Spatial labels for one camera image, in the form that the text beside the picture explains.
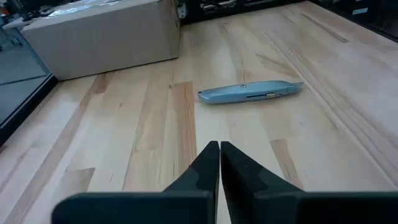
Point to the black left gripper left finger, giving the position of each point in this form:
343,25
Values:
202,168

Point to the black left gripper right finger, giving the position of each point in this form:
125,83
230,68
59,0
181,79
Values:
239,174

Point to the grey utility knife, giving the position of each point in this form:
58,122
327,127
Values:
245,92

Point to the brown cardboard box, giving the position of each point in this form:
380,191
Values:
102,40

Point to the grey metal frame bracket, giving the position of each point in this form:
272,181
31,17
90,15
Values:
182,11

